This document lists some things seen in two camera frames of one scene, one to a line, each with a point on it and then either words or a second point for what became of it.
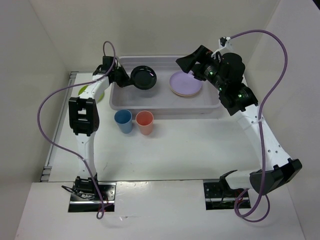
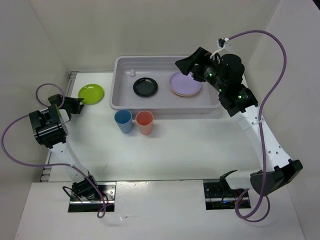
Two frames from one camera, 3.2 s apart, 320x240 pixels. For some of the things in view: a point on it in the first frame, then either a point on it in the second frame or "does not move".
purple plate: [185, 83] does not move
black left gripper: [126, 80] -> [75, 102]
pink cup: [145, 119] does not move
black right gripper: [187, 62] does not move
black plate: [143, 77] -> [145, 87]
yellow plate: [183, 95] does not move
